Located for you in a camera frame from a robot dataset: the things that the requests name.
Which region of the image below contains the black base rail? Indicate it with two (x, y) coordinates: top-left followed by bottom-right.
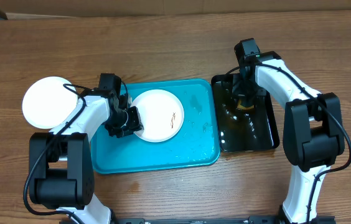
(110, 214), (337, 224)

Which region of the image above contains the black water tray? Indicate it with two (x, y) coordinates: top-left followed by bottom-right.
(211, 75), (280, 152)

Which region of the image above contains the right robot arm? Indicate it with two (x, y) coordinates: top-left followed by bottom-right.
(231, 38), (351, 223)

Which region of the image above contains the white plate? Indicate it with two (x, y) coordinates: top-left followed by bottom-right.
(22, 77), (78, 129)
(131, 90), (184, 142)

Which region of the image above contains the yellow green scrub sponge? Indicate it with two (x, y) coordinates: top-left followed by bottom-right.
(236, 99), (255, 111)

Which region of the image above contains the teal plastic tray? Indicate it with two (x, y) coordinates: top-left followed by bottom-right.
(91, 79), (220, 174)

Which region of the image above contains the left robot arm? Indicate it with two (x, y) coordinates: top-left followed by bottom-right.
(22, 84), (142, 223)

